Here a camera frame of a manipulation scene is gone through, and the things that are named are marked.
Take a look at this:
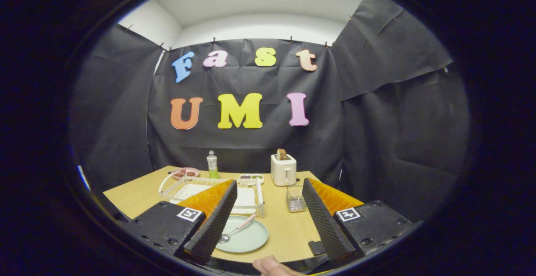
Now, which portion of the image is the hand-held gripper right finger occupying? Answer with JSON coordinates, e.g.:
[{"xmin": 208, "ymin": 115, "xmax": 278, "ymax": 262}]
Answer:
[{"xmin": 302, "ymin": 178, "xmax": 415, "ymax": 263}]

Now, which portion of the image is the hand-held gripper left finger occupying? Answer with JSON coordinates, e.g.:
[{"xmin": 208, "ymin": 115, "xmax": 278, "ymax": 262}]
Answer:
[{"xmin": 124, "ymin": 179, "xmax": 238, "ymax": 265}]

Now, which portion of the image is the green dish soap bottle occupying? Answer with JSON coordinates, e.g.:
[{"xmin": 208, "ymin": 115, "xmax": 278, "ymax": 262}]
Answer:
[{"xmin": 206, "ymin": 150, "xmax": 219, "ymax": 179}]

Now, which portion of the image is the white toaster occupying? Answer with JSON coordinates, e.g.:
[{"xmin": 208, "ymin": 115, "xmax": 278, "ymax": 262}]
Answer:
[{"xmin": 271, "ymin": 154, "xmax": 297, "ymax": 186}]

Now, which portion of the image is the black backdrop cloth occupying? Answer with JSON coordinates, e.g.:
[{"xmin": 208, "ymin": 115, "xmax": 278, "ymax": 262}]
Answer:
[{"xmin": 69, "ymin": 0, "xmax": 470, "ymax": 226}]

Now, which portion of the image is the light green plate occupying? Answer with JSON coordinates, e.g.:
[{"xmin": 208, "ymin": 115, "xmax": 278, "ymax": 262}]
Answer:
[{"xmin": 216, "ymin": 214, "xmax": 269, "ymax": 254}]

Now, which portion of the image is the white dish rack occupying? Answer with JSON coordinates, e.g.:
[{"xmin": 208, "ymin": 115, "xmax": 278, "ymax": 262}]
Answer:
[{"xmin": 158, "ymin": 172, "xmax": 265, "ymax": 218}]

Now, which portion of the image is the pink bowl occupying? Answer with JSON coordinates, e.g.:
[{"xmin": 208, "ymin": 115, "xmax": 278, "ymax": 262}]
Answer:
[{"xmin": 171, "ymin": 167, "xmax": 200, "ymax": 180}]

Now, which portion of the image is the metal wire basket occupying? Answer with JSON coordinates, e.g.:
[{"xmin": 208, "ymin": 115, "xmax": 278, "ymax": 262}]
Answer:
[{"xmin": 286, "ymin": 185, "xmax": 307, "ymax": 213}]

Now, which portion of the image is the pink handled spoon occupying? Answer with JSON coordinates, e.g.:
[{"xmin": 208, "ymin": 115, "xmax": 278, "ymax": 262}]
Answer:
[{"xmin": 218, "ymin": 213, "xmax": 257, "ymax": 244}]

